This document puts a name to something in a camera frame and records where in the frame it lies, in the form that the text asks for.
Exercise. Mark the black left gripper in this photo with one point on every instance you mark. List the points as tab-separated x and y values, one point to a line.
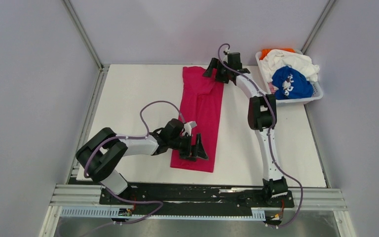
192	152

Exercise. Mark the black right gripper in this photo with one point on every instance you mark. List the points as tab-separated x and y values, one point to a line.
215	63

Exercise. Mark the pink t-shirt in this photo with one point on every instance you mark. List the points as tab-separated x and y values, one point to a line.
201	102

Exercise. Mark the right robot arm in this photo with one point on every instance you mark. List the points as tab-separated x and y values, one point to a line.
261	119

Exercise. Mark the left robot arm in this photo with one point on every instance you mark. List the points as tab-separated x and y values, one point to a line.
102	153

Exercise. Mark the orange t-shirt in basket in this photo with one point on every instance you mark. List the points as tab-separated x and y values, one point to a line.
265	52

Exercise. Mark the light pink garment in basket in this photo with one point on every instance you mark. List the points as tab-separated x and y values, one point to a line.
273	89

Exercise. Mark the white t-shirt in basket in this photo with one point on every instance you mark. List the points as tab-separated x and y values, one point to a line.
278	58

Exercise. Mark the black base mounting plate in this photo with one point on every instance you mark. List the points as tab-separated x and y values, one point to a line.
189	199

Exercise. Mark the blue t-shirt in basket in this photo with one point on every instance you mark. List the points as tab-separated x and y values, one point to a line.
292	84

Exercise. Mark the white perforated laundry basket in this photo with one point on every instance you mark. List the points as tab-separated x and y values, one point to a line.
317	93

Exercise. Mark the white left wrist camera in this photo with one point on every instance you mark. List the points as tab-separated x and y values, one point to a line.
188	127

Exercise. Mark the white slotted cable duct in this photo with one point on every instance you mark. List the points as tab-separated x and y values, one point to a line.
121	213

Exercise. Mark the aluminium frame rail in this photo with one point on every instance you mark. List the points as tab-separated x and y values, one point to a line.
95	195

